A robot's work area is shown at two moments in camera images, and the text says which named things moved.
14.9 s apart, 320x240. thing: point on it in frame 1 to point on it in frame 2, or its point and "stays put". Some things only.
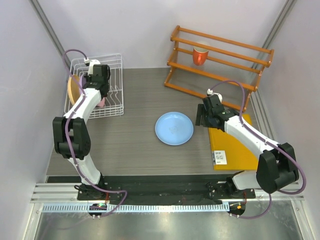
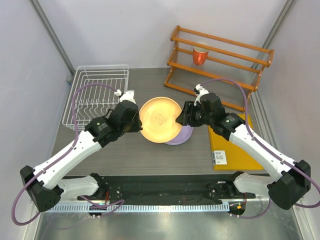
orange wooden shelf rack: x=227 y=71 stays put
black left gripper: x=88 y=78 to x=137 y=127
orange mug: x=199 y=56 stays put
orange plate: x=74 y=88 to x=158 y=116
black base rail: x=158 y=189 stays put
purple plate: x=80 y=84 to x=185 y=134
